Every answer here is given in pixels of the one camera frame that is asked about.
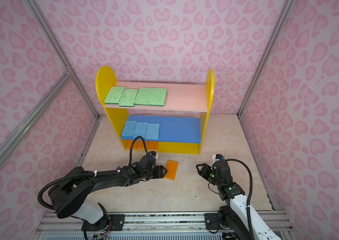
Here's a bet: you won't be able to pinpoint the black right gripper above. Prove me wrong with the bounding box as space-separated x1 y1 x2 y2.
195 163 223 188

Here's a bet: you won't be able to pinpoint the orange sponge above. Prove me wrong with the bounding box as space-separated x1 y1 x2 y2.
126 140 139 150
147 141 159 151
164 160 179 180
135 141 145 151

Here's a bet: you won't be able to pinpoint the blue sponge front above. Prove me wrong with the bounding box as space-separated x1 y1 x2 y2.
145 123 160 141

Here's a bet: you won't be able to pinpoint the blue sponge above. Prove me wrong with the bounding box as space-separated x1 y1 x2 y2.
133 122 148 139
145 123 160 141
121 120 137 138

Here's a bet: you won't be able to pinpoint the green sponge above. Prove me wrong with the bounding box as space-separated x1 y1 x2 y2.
134 87 153 106
104 87 125 104
149 88 167 106
118 89 138 107

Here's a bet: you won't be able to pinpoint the green sponge bottom front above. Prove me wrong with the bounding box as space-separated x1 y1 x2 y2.
118 89 138 107

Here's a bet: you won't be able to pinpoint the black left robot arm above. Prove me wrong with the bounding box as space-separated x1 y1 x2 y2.
37 152 167 232

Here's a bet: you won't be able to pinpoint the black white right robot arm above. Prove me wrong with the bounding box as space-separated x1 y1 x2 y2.
196 159 280 240

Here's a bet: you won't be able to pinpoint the yellow shelf with coloured boards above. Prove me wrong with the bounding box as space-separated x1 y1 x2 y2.
95 66 215 155

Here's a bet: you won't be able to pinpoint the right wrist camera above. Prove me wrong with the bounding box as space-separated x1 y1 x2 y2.
212 154 225 163

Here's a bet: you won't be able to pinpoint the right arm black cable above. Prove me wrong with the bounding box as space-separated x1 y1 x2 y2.
214 158 254 240

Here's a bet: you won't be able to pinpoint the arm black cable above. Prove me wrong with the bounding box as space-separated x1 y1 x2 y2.
37 136 149 211
214 158 254 240

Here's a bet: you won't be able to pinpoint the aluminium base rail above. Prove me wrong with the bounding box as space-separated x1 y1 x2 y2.
32 211 296 240

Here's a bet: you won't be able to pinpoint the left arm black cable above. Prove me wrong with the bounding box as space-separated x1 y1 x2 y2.
37 136 149 211

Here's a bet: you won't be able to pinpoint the left aluminium frame bars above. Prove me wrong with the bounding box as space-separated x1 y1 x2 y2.
0 1 101 167

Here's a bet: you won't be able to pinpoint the right aluminium frame bar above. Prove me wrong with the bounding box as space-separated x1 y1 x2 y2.
237 0 297 119

